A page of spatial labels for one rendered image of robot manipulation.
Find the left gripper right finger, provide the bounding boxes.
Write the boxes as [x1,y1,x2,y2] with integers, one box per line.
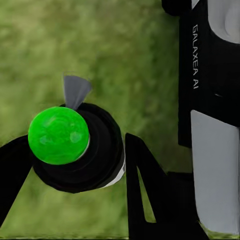
[124,133,209,240]

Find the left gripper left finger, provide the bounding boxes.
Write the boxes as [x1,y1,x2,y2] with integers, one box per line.
[0,135,32,228]

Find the pesticide atomizer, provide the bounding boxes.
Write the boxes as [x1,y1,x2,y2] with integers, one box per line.
[28,75,126,194]

